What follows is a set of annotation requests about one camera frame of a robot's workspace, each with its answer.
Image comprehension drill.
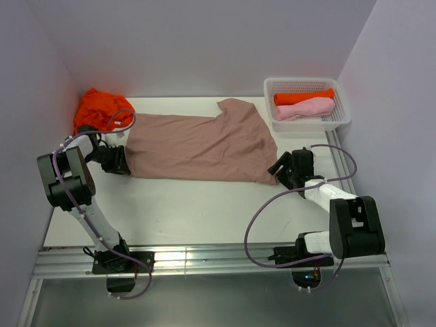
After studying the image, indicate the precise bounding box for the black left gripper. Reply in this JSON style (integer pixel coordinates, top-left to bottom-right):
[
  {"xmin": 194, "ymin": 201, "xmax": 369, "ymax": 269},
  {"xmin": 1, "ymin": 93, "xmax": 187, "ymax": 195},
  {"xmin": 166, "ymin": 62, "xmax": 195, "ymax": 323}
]
[{"xmin": 85, "ymin": 144, "xmax": 131, "ymax": 176}]

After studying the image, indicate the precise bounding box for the dusty pink t-shirt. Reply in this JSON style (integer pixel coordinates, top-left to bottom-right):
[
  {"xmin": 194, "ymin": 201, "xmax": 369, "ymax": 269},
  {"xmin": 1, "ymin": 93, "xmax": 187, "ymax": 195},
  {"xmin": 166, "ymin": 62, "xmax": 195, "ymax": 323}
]
[{"xmin": 125, "ymin": 98, "xmax": 277, "ymax": 185}]

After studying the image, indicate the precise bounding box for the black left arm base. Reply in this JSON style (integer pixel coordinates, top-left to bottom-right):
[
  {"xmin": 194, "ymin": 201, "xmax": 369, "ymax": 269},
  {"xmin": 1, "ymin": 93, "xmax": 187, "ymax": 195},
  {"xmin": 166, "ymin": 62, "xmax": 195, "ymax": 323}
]
[{"xmin": 82, "ymin": 240, "xmax": 155, "ymax": 295}]

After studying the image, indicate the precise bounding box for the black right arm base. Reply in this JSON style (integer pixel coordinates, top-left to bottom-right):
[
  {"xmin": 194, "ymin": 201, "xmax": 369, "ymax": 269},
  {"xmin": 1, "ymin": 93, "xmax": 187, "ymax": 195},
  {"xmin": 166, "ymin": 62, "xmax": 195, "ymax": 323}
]
[{"xmin": 268, "ymin": 246, "xmax": 334, "ymax": 290}]

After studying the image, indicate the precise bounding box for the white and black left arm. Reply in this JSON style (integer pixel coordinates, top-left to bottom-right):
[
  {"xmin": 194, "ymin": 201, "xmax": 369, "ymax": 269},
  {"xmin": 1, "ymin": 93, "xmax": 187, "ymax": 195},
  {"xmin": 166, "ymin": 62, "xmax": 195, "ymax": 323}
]
[{"xmin": 37, "ymin": 125, "xmax": 133, "ymax": 272}]

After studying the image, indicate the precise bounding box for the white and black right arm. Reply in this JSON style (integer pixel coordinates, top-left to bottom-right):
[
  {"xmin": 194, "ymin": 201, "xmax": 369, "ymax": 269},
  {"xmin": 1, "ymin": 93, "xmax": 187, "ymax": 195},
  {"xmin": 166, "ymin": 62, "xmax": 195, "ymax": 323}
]
[{"xmin": 268, "ymin": 148, "xmax": 386, "ymax": 266}]

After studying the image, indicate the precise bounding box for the crumpled orange t-shirt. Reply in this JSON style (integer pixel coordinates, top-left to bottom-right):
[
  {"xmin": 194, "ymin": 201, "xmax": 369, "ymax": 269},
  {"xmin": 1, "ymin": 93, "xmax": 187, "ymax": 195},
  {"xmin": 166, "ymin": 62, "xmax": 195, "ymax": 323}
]
[{"xmin": 73, "ymin": 88, "xmax": 135, "ymax": 134}]

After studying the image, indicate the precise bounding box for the white perforated plastic basket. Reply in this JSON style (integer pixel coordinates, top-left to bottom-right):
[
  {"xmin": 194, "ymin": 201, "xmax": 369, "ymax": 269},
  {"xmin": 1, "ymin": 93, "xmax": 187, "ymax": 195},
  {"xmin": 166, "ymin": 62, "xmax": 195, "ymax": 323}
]
[{"xmin": 264, "ymin": 78, "xmax": 351, "ymax": 131}]

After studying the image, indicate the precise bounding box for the rolled light pink t-shirt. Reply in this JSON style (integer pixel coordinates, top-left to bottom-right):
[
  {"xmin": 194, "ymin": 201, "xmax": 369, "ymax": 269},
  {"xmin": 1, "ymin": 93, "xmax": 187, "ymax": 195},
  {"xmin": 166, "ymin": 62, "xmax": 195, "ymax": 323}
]
[{"xmin": 277, "ymin": 97, "xmax": 335, "ymax": 121}]

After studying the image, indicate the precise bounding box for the rolled orange t-shirt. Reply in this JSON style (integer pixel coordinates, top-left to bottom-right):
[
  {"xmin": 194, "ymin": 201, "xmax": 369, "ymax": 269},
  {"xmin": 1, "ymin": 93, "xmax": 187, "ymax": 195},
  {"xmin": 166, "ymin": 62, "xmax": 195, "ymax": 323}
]
[{"xmin": 273, "ymin": 89, "xmax": 334, "ymax": 106}]

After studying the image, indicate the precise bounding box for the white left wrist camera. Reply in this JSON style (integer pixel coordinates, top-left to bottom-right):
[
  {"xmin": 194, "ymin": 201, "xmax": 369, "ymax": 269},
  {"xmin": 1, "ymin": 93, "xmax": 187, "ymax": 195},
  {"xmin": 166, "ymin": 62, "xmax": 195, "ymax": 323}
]
[{"xmin": 103, "ymin": 132, "xmax": 127, "ymax": 147}]

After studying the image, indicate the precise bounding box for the aluminium frame rail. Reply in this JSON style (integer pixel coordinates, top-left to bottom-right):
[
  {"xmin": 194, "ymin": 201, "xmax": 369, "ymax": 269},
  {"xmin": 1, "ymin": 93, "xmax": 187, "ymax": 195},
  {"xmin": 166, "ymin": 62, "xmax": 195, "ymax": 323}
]
[{"xmin": 32, "ymin": 247, "xmax": 391, "ymax": 279}]

